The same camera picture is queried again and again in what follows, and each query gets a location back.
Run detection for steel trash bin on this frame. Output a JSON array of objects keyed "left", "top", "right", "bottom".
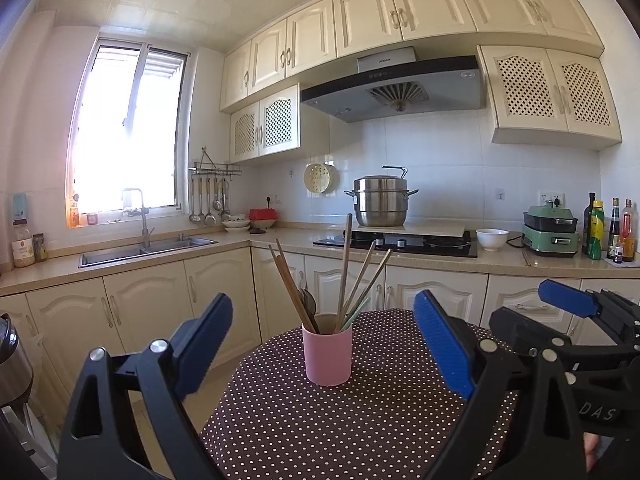
[{"left": 0, "top": 313, "right": 34, "bottom": 408}]

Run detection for red container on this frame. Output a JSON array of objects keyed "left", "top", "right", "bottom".
[{"left": 250, "top": 208, "right": 278, "bottom": 230}]

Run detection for pink utensil holder cup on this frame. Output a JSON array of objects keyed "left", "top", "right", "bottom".
[{"left": 302, "top": 313, "right": 352, "bottom": 387}]

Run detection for stainless steel steamer pot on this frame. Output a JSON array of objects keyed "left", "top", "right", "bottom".
[{"left": 344, "top": 165, "right": 419, "bottom": 228}]

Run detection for white bowl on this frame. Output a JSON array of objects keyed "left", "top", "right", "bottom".
[{"left": 476, "top": 228, "right": 509, "bottom": 252}]

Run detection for green electric cooker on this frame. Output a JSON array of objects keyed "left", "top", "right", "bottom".
[{"left": 522, "top": 206, "right": 578, "bottom": 257}]

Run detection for cream lower cabinets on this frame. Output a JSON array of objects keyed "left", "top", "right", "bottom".
[{"left": 0, "top": 246, "right": 640, "bottom": 411}]

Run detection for red sauce bottle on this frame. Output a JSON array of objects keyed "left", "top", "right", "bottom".
[{"left": 620, "top": 198, "right": 638, "bottom": 262}]

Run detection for black slotted spoon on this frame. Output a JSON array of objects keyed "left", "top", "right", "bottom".
[{"left": 298, "top": 288, "right": 316, "bottom": 323}]

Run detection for grey range hood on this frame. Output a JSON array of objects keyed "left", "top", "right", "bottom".
[{"left": 300, "top": 55, "right": 484, "bottom": 122}]

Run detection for person right hand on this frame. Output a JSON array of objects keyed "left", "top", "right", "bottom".
[{"left": 584, "top": 432, "right": 600, "bottom": 471}]

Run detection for stacked white bowls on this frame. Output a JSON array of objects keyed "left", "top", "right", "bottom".
[{"left": 222, "top": 214, "right": 250, "bottom": 232}]

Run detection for round cream strainer plate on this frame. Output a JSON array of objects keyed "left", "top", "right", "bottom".
[{"left": 303, "top": 162, "right": 335, "bottom": 194}]

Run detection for soy sauce bottle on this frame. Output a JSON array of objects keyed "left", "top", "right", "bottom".
[{"left": 606, "top": 197, "right": 620, "bottom": 261}]

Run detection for cream cabinets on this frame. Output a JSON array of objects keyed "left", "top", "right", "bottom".
[
  {"left": 220, "top": 0, "right": 623, "bottom": 162},
  {"left": 0, "top": 246, "right": 640, "bottom": 411}
]

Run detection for steel kitchen sink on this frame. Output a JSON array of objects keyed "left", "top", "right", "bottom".
[{"left": 78, "top": 235, "right": 216, "bottom": 269}]

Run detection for green yellow oil bottle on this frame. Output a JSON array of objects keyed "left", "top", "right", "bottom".
[{"left": 587, "top": 200, "right": 605, "bottom": 260}]

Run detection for light blue knife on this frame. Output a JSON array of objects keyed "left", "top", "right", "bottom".
[{"left": 341, "top": 297, "right": 371, "bottom": 332}]

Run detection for dark glass bottle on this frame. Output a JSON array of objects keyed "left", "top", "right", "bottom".
[{"left": 582, "top": 192, "right": 597, "bottom": 256}]

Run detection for chrome faucet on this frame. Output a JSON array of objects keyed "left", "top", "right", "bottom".
[{"left": 122, "top": 188, "right": 152, "bottom": 252}]

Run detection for window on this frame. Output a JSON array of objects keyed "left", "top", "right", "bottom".
[{"left": 65, "top": 39, "right": 191, "bottom": 229}]

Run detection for hanging utensil rack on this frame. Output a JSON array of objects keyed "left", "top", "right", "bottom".
[{"left": 188, "top": 146, "right": 242, "bottom": 226}]

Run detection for black gas stove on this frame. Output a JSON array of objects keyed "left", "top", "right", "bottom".
[{"left": 311, "top": 228, "right": 478, "bottom": 259}]

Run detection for brown polka dot tablecloth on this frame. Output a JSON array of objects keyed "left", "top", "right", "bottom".
[{"left": 199, "top": 308, "right": 519, "bottom": 480}]

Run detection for clear seasoning bottle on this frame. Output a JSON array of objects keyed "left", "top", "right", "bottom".
[{"left": 11, "top": 219, "right": 35, "bottom": 268}]

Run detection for silver metal spoon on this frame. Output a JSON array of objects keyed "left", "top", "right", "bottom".
[{"left": 302, "top": 289, "right": 319, "bottom": 333}]

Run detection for cream upper cabinets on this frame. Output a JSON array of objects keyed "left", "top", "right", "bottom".
[{"left": 220, "top": 0, "right": 623, "bottom": 162}]

